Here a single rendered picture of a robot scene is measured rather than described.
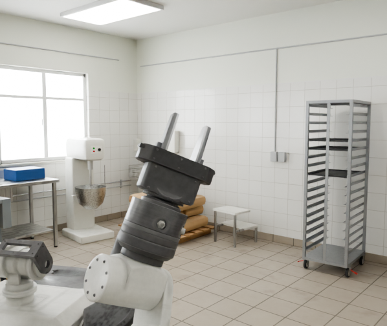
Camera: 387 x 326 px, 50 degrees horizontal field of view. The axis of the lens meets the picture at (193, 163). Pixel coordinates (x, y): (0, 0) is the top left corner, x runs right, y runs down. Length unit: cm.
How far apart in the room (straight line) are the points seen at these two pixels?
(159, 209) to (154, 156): 8
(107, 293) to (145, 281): 6
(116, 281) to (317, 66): 496
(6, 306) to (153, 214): 42
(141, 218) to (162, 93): 635
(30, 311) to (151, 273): 33
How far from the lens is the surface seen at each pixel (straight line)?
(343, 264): 465
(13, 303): 90
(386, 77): 511
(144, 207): 59
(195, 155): 64
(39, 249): 84
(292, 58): 557
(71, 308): 87
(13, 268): 88
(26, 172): 558
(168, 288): 64
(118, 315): 80
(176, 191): 61
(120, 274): 59
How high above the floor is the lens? 158
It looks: 5 degrees down
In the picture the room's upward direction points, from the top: straight up
